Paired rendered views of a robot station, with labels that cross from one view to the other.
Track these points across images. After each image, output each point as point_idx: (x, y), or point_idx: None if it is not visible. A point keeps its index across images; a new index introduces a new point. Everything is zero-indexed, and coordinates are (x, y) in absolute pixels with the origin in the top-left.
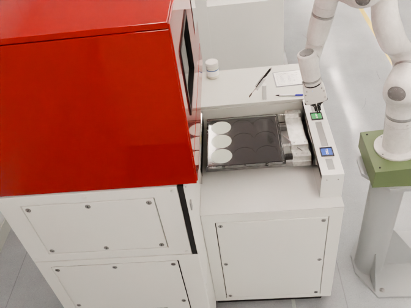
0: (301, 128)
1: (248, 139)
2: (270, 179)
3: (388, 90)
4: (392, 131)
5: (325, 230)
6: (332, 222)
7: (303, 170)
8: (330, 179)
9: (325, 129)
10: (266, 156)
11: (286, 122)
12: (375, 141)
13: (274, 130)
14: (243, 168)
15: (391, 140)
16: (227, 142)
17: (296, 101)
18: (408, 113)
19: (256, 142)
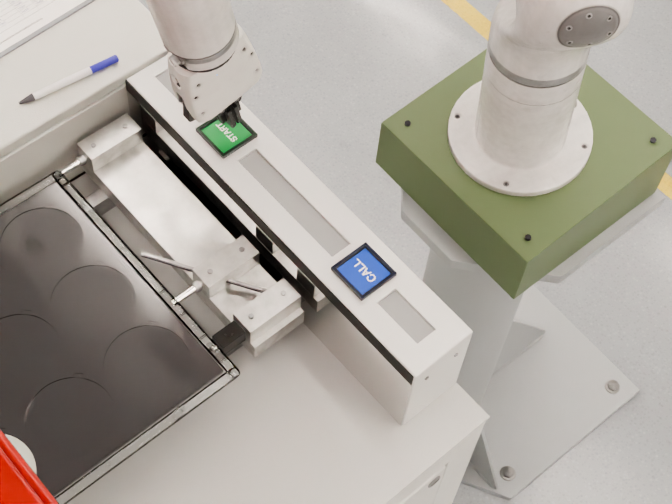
0: (179, 190)
1: (35, 338)
2: (206, 449)
3: (561, 23)
4: (536, 112)
5: (434, 494)
6: (453, 467)
7: (280, 347)
8: (436, 369)
9: (291, 176)
10: (156, 383)
11: (110, 187)
12: (452, 143)
13: (103, 249)
14: None
15: (530, 138)
16: None
17: (108, 93)
18: (585, 51)
19: (75, 336)
